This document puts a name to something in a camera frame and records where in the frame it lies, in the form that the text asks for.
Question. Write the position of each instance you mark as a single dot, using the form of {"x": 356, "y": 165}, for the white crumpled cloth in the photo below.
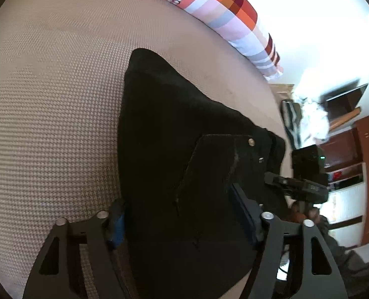
{"x": 315, "y": 121}

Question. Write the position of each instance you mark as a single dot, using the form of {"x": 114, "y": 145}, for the black pants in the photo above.
{"x": 159, "y": 130}

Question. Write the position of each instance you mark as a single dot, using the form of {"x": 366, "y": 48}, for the pink checked pillow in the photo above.
{"x": 228, "y": 12}

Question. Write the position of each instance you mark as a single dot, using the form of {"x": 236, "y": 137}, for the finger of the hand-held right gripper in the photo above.
{"x": 279, "y": 181}

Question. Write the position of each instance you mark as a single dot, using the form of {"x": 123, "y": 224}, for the brown wooden cabinet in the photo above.
{"x": 366, "y": 162}

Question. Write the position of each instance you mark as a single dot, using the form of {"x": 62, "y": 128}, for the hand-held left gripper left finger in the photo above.
{"x": 117, "y": 224}

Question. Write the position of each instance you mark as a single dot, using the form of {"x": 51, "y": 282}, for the dark flat screen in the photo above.
{"x": 346, "y": 95}

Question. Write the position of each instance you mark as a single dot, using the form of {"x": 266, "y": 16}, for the person's grey clothing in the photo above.
{"x": 343, "y": 249}

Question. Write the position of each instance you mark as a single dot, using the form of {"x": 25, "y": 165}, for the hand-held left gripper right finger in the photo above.
{"x": 245, "y": 215}

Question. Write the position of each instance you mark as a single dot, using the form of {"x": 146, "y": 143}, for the person's right hand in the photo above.
{"x": 302, "y": 213}

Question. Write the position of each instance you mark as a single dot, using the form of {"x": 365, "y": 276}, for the black white striped cloth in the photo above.
{"x": 291, "y": 121}

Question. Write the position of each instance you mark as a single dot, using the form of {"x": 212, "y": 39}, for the beige woven bed mat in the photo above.
{"x": 47, "y": 99}

